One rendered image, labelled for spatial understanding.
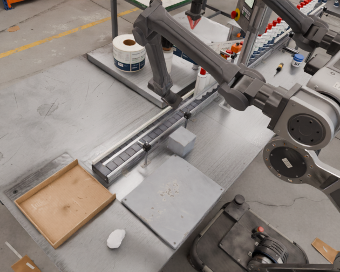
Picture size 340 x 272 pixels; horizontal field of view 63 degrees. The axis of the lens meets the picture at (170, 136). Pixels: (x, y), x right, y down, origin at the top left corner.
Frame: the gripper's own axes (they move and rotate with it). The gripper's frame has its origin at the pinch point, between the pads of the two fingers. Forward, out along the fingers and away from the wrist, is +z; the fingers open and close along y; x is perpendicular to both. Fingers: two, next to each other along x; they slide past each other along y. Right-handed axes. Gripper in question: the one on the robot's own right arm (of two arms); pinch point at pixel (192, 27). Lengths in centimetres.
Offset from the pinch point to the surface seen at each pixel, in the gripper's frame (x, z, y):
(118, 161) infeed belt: 21, 31, 76
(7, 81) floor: -185, 124, 40
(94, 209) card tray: 29, 35, 98
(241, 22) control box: 25.6, -12.6, -3.1
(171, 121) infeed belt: 22, 31, 38
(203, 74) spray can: 20.5, 13.4, 13.3
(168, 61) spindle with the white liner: -4.8, 19.3, 12.0
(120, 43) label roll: -34.4, 17.8, 21.7
